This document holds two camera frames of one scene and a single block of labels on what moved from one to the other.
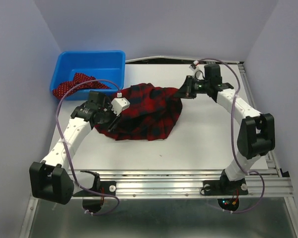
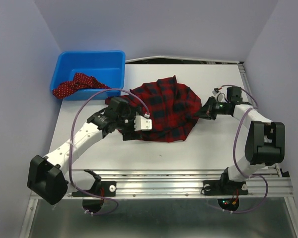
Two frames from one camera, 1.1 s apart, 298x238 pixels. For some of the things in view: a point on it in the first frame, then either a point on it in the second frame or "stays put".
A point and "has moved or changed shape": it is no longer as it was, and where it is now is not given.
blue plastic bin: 107,65 stays put
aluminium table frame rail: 261,183 stays put
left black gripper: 114,119 -> 126,134
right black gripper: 185,90 -> 207,111
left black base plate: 106,187 stays put
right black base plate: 224,187 stays put
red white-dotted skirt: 60,89 stays put
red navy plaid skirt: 153,114 has moved or changed shape
